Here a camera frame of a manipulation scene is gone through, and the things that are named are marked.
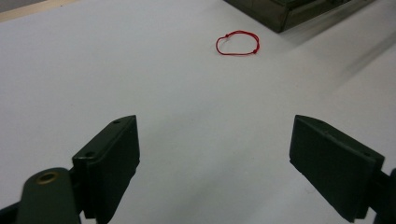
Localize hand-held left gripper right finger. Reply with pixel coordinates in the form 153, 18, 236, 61
289, 114, 386, 223

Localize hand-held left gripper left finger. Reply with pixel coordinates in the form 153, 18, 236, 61
71, 114, 141, 224

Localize red string bracelet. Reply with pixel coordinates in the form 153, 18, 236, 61
215, 30, 261, 57

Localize dark transparent box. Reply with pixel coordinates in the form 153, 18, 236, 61
223, 0, 377, 34

